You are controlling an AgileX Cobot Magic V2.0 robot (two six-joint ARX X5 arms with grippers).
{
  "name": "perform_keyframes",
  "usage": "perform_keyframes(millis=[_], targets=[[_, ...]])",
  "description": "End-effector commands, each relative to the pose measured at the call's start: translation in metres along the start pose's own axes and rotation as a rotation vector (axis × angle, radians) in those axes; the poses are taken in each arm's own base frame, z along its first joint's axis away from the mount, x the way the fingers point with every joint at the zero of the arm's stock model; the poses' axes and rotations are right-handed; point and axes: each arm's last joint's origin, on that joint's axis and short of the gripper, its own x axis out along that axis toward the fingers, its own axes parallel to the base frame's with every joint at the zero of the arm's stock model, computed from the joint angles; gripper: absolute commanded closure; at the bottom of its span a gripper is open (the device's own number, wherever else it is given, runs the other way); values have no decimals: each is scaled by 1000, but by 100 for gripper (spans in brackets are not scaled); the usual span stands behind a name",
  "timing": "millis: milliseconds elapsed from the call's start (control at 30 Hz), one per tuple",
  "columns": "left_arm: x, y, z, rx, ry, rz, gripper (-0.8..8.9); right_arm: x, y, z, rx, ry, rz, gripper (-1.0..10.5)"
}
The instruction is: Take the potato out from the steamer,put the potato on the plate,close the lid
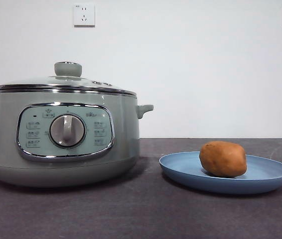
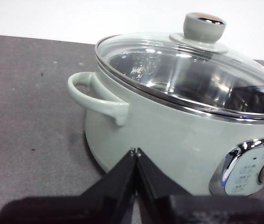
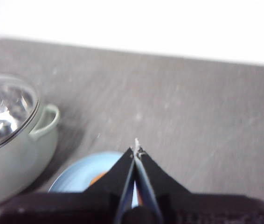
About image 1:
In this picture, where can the glass lid with green knob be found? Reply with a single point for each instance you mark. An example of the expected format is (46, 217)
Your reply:
(68, 69)

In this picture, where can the blue round plate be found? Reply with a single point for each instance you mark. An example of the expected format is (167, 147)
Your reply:
(181, 166)

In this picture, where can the brown potato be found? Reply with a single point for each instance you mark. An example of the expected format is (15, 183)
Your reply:
(222, 159)

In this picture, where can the white wall socket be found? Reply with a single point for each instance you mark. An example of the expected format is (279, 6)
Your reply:
(84, 15)

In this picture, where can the sage green electric steamer pot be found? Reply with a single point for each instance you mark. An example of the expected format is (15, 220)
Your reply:
(121, 139)

